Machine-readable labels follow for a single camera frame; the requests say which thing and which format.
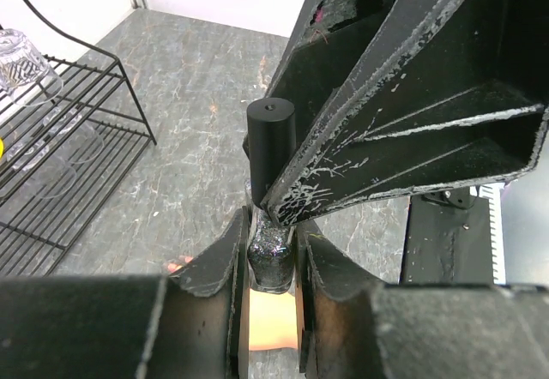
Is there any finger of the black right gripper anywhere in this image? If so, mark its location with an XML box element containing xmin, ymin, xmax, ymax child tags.
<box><xmin>266</xmin><ymin>0</ymin><xmax>396</xmax><ymax>142</ymax></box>
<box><xmin>262</xmin><ymin>0</ymin><xmax>548</xmax><ymax>226</ymax></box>

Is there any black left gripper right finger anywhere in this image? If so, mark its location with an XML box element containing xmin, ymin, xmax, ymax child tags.
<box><xmin>295</xmin><ymin>221</ymin><xmax>548</xmax><ymax>378</ymax></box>

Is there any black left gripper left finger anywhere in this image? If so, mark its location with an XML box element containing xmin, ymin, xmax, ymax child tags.
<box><xmin>1</xmin><ymin>208</ymin><xmax>249</xmax><ymax>378</ymax></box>

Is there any glitter nail polish bottle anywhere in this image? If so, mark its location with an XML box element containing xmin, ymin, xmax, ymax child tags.
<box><xmin>244</xmin><ymin>178</ymin><xmax>296</xmax><ymax>294</ymax></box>

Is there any black nail polish cap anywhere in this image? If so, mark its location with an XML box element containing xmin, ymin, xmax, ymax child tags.
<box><xmin>246</xmin><ymin>98</ymin><xmax>296</xmax><ymax>207</ymax></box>

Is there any person's left hand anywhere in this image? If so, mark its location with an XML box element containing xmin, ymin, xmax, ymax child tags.
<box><xmin>165</xmin><ymin>255</ymin><xmax>299</xmax><ymax>352</ymax></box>

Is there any small clear glass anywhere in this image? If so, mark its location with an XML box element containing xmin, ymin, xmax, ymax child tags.
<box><xmin>7</xmin><ymin>106</ymin><xmax>104</xmax><ymax>199</ymax></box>

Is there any clear upturned glass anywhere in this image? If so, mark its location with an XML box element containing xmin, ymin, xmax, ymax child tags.
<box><xmin>1</xmin><ymin>29</ymin><xmax>63</xmax><ymax>107</ymax></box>

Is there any white slotted cable duct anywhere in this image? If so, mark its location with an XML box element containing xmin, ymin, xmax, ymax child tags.
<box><xmin>469</xmin><ymin>183</ymin><xmax>507</xmax><ymax>285</ymax></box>

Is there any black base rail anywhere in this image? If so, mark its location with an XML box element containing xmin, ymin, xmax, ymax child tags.
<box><xmin>400</xmin><ymin>186</ymin><xmax>496</xmax><ymax>285</ymax></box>

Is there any black wire dish rack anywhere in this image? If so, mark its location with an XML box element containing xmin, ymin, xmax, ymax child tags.
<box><xmin>1</xmin><ymin>0</ymin><xmax>156</xmax><ymax>276</ymax></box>

